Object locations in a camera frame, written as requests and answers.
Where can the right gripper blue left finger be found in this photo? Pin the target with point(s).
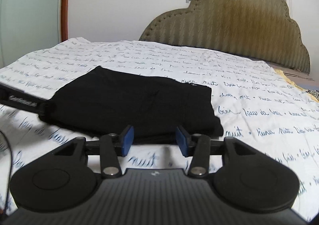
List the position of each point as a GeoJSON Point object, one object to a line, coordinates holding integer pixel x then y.
{"type": "Point", "coordinates": [126, 139]}

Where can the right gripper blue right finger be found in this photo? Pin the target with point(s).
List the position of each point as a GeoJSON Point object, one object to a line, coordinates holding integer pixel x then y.
{"type": "Point", "coordinates": [183, 139]}

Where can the black pants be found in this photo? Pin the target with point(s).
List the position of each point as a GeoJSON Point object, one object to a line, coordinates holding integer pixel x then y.
{"type": "Point", "coordinates": [104, 101]}

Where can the white script-print bed sheet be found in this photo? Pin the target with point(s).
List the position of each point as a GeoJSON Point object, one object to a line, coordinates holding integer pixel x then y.
{"type": "Point", "coordinates": [254, 103]}

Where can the floral glass wardrobe door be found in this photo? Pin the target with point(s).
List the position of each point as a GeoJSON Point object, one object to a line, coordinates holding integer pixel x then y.
{"type": "Point", "coordinates": [27, 26]}

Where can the olive upholstered headboard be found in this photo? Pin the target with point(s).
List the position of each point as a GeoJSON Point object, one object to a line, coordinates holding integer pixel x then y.
{"type": "Point", "coordinates": [259, 29]}

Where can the brown wooden door frame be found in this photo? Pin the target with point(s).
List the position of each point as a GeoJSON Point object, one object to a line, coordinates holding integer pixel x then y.
{"type": "Point", "coordinates": [64, 20]}

